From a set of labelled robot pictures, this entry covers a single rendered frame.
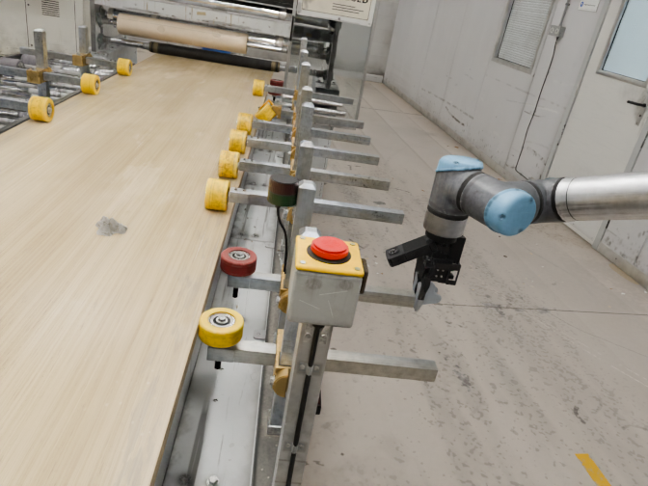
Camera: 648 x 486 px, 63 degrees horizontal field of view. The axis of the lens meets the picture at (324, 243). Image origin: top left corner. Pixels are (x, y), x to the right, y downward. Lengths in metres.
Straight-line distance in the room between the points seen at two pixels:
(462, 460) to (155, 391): 1.50
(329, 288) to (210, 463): 0.65
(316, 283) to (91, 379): 0.45
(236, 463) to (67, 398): 0.40
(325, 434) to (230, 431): 0.93
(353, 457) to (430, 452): 0.30
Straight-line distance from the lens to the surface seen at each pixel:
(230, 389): 1.26
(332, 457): 2.00
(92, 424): 0.81
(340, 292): 0.54
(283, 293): 1.15
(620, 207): 1.06
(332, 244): 0.55
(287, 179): 1.06
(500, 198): 1.03
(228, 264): 1.16
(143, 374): 0.87
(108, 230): 1.26
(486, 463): 2.19
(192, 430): 1.17
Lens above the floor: 1.47
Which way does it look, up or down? 26 degrees down
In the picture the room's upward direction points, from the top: 10 degrees clockwise
